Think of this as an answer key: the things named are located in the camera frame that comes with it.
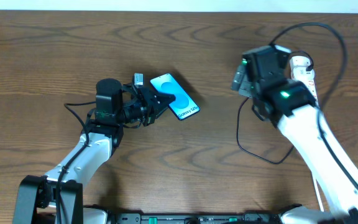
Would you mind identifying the blue Galaxy smartphone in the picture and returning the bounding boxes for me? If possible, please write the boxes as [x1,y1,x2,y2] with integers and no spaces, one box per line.
[150,73,200,121]

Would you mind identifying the black charging cable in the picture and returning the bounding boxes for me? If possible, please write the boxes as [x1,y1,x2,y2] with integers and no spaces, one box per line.
[236,50,315,165]

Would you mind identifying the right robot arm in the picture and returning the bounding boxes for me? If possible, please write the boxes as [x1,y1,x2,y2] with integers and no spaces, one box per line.
[231,44,358,223]

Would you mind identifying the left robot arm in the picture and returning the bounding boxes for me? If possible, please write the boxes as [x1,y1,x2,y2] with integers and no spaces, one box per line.
[13,78,175,223]

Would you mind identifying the white USB charger plug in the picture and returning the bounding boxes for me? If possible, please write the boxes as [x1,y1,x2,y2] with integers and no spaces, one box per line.
[290,56,311,69]

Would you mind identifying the white power strip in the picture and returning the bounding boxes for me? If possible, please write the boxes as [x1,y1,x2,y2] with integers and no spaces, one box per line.
[291,66,318,103]

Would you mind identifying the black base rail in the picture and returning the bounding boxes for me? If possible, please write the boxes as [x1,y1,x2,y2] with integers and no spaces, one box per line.
[82,205,304,224]

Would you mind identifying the white power strip cord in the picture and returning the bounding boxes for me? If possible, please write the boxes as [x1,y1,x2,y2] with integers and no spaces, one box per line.
[311,172,325,212]

